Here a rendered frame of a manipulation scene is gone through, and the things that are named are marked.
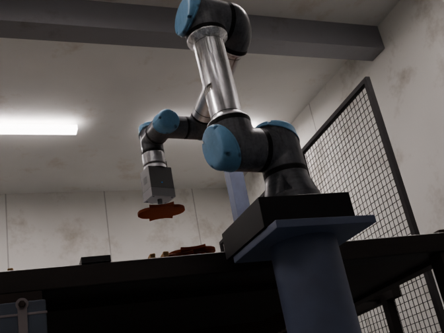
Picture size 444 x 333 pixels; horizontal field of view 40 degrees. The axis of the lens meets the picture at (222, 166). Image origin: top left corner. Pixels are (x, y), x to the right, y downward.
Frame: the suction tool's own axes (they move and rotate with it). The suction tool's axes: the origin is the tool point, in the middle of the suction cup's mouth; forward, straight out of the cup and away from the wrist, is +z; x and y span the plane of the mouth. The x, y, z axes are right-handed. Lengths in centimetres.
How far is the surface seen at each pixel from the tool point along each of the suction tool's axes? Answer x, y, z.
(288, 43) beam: -146, -227, -218
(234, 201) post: -145, -139, -71
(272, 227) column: 57, 5, 26
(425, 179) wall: -128, -322, -92
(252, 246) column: 46, 2, 27
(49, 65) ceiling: -267, -65, -243
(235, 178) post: -143, -141, -86
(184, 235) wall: -498, -312, -176
